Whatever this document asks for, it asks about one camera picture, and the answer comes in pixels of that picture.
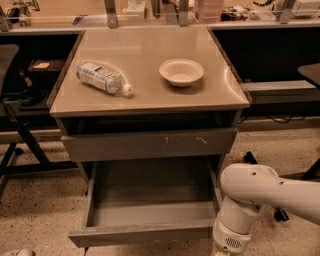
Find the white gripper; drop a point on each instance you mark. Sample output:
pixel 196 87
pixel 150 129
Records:
pixel 230 239

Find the grey drawer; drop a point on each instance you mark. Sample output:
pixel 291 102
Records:
pixel 150 200
pixel 143 145

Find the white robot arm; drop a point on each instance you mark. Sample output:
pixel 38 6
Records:
pixel 248 190

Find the grey top drawer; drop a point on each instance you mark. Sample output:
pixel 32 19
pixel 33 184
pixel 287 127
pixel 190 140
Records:
pixel 143 145

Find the grey drawer cabinet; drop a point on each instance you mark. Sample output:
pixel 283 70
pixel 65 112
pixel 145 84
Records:
pixel 213 102

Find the black table leg right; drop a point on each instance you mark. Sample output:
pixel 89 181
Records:
pixel 312 174

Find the white paper bowl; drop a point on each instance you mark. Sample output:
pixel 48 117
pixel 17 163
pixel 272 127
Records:
pixel 181 72

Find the white shoe tip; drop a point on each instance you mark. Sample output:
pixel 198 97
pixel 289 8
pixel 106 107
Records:
pixel 19 252

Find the clear plastic water bottle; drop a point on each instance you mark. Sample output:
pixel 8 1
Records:
pixel 105 78

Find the pink stacked trays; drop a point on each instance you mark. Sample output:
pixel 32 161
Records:
pixel 208 11

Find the black box on shelf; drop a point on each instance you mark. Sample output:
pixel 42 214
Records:
pixel 45 69

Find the black office chair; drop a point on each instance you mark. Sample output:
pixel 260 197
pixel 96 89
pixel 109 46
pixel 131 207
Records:
pixel 7 54

